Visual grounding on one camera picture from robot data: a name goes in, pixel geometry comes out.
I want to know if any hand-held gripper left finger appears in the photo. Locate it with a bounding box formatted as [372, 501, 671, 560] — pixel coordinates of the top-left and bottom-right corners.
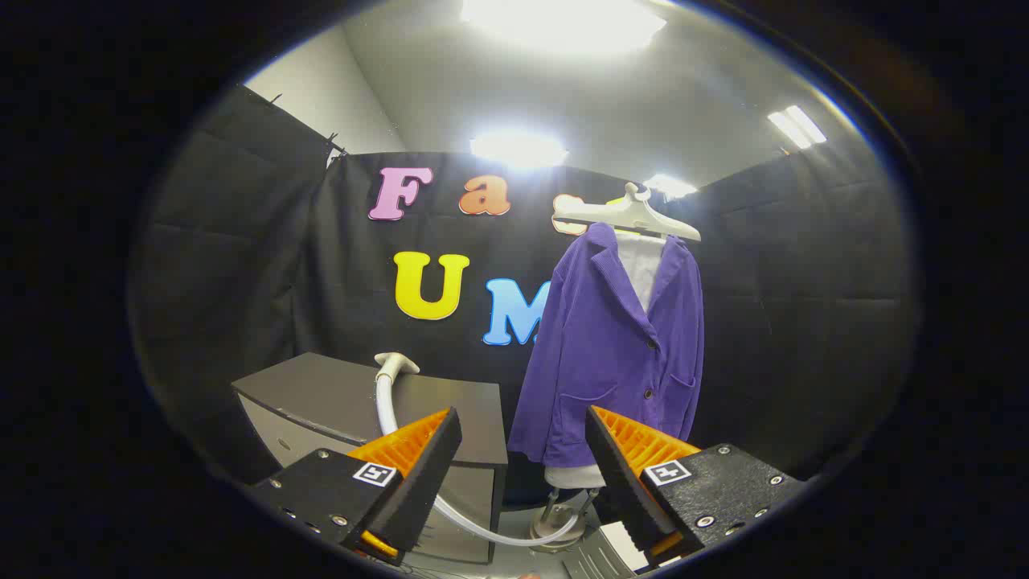
[253, 407, 464, 564]

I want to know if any grey cabinet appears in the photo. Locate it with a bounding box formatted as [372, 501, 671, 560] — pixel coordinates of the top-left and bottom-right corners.
[232, 351, 509, 565]

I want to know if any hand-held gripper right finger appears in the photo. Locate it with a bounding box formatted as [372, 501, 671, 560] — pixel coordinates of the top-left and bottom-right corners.
[584, 405, 806, 568]

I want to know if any purple corduroy jacket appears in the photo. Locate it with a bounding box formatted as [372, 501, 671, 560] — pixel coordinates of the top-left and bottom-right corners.
[506, 221, 707, 470]

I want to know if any black backdrop cloth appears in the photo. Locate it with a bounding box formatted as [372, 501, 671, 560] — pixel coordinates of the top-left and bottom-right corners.
[129, 80, 917, 515]

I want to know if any small ceiling light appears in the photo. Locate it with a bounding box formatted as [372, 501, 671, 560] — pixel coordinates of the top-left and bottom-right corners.
[643, 174, 699, 200]

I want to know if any white garment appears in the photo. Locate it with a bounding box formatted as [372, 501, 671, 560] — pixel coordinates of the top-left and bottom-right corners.
[544, 229, 668, 490]

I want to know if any large ceiling light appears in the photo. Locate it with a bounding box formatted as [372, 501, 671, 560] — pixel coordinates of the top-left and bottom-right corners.
[460, 0, 668, 57]

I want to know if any round ceiling light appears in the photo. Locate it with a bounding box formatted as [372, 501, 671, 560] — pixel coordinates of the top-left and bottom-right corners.
[470, 131, 569, 170]

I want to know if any white clothes hanger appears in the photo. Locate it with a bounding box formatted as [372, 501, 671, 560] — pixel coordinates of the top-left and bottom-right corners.
[551, 182, 702, 243]

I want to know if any white garment steamer hose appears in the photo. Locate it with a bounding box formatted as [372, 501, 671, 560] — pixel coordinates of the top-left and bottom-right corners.
[375, 374, 581, 548]

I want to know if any double panel ceiling light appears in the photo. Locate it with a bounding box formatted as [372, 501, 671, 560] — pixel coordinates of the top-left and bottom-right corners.
[768, 105, 827, 150]

